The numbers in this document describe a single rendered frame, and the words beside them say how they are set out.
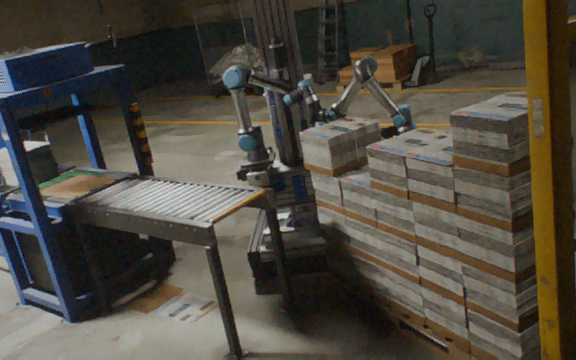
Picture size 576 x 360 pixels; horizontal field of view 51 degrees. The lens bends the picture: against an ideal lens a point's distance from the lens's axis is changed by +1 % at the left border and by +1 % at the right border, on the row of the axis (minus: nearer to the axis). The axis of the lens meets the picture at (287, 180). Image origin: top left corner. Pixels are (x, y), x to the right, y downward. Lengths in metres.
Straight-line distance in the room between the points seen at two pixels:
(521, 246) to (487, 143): 0.44
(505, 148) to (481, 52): 7.67
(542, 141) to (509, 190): 0.46
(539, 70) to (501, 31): 7.91
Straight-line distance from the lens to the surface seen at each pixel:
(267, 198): 3.46
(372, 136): 3.50
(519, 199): 2.51
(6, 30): 12.41
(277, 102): 4.01
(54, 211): 4.24
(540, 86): 1.99
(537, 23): 1.96
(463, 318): 2.97
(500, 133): 2.40
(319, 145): 3.39
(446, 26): 10.19
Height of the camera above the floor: 1.92
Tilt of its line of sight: 18 degrees down
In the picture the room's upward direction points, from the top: 11 degrees counter-clockwise
